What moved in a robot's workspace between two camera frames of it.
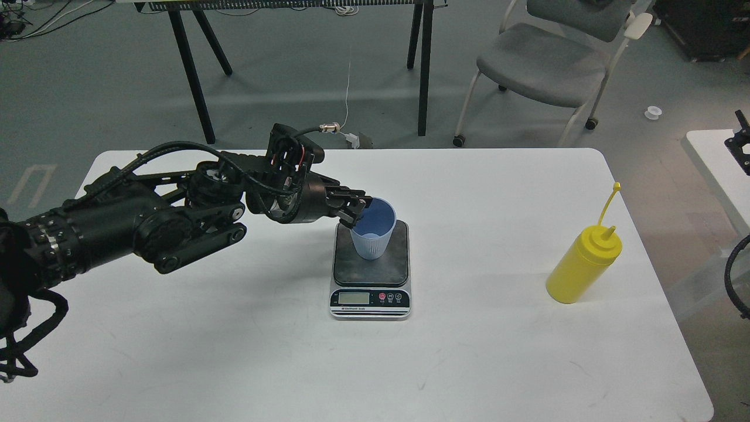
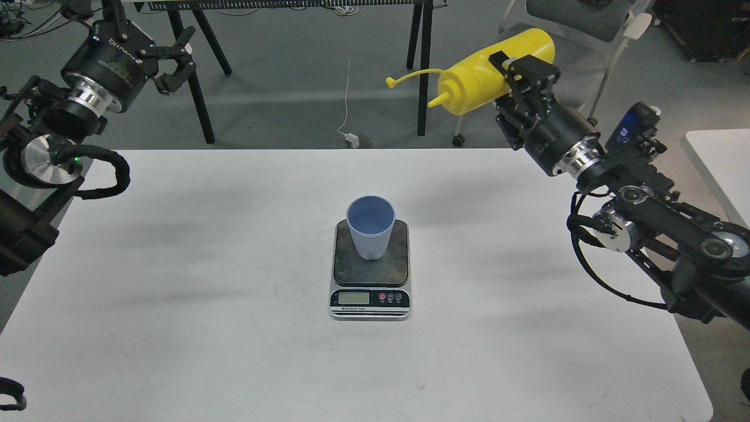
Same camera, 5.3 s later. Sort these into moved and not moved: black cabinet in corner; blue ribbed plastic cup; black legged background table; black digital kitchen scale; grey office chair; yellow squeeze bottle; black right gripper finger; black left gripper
Moved: black right gripper finger; black left gripper; yellow squeeze bottle
Not moved: black digital kitchen scale; grey office chair; black legged background table; blue ribbed plastic cup; black cabinet in corner
